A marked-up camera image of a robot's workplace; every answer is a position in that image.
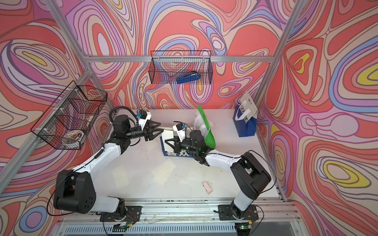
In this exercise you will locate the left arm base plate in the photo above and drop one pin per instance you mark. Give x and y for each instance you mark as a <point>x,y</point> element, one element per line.
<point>130,214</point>

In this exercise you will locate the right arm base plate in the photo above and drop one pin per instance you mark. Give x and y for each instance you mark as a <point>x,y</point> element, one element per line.
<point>231,212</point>

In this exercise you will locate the black wire basket left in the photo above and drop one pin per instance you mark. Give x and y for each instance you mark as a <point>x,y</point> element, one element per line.
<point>76,108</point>

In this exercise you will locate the black wire basket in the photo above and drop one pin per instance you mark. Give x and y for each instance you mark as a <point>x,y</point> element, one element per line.
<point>76,108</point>
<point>167,65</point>

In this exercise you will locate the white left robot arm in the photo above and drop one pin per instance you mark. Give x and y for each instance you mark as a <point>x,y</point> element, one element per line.
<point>75,191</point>

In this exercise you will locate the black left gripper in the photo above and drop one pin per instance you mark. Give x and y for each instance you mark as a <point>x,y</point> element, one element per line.
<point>148,136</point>

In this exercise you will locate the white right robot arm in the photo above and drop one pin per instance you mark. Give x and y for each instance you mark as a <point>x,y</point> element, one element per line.
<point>250,175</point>

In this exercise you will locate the black wire basket back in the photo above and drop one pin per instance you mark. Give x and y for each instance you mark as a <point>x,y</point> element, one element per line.
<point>167,65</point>

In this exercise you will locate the dark blue paper bag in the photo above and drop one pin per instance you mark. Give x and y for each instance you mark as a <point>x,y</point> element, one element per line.
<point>245,116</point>

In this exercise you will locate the clear cup of pencils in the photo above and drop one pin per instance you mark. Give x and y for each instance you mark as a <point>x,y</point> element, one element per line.
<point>142,113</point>

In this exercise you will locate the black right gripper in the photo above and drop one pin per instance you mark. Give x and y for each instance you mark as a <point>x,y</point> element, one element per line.
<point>172,139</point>

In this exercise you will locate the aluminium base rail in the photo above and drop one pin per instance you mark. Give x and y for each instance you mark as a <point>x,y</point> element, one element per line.
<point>189,217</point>

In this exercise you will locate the green white paper bag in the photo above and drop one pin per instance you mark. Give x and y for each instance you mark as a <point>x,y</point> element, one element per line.
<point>202,124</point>

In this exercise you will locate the tape roll in basket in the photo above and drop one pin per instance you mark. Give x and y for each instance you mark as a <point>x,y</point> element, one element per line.
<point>73,138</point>

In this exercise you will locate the blue white paper bag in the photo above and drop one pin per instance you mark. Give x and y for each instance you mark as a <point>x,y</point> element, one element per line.
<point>167,141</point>

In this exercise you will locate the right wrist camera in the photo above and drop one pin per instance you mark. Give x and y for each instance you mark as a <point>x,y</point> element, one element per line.
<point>180,129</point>

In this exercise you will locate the blue stapler in basket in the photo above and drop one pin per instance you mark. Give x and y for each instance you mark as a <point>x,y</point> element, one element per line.
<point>188,77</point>

